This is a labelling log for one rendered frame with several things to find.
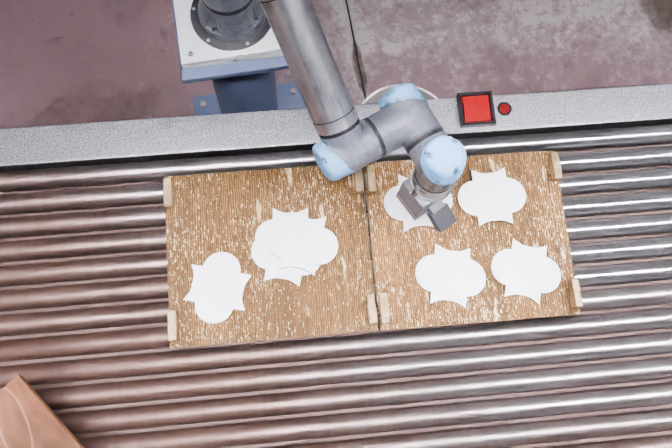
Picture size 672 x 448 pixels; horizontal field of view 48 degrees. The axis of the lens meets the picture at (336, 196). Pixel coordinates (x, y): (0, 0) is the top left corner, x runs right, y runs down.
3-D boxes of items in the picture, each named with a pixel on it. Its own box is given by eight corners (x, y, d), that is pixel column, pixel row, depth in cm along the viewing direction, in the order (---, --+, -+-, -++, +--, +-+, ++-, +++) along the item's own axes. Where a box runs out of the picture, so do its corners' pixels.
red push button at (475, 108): (460, 98, 166) (461, 96, 164) (486, 97, 166) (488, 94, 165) (463, 124, 164) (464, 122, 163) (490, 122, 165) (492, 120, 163)
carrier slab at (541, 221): (363, 164, 160) (363, 162, 159) (551, 152, 163) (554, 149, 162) (379, 331, 152) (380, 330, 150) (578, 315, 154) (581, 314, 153)
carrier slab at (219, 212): (165, 178, 158) (163, 176, 156) (360, 164, 160) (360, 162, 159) (171, 348, 149) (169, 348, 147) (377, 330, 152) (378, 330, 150)
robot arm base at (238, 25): (192, -8, 172) (184, -34, 163) (257, -23, 174) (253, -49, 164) (206, 49, 168) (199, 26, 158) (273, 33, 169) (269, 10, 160)
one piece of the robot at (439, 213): (441, 227, 136) (426, 244, 152) (479, 199, 138) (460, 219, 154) (400, 175, 138) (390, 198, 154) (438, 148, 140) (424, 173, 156)
